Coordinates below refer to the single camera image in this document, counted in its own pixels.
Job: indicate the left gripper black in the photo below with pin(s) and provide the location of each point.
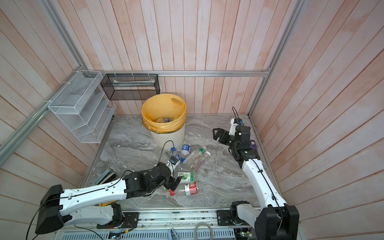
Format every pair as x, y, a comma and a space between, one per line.
173, 187

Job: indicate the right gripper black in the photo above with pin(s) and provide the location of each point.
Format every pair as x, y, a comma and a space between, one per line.
221, 131

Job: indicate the bottle white green label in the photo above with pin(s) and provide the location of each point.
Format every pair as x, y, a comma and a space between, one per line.
186, 177

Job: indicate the bottle with red label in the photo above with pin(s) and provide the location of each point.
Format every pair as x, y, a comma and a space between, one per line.
188, 189

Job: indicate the clear bottle green label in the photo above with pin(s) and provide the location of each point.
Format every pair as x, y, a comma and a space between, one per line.
193, 157

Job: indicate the clear bottle white cap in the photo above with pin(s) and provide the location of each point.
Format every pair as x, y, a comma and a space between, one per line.
196, 166

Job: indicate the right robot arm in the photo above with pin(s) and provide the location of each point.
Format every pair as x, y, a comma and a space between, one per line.
275, 220

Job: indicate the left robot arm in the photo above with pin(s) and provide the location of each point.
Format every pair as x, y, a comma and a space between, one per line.
98, 204

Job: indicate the cream waste bin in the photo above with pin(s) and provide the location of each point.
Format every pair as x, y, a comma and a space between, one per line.
172, 140

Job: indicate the crushed bottle blue label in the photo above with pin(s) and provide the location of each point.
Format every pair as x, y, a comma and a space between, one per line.
174, 157

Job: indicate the purple paperback book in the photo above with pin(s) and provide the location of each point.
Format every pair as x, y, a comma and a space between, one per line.
254, 145

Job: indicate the small bottle blue label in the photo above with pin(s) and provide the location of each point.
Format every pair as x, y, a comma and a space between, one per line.
186, 150

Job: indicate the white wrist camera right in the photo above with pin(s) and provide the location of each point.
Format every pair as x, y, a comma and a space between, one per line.
234, 123

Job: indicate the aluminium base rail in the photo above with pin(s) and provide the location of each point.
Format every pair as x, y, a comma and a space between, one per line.
176, 218

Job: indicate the black wire mesh basket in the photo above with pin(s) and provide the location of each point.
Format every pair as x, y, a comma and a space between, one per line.
130, 87

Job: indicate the white wire mesh shelf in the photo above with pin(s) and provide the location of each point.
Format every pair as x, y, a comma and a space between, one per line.
82, 108

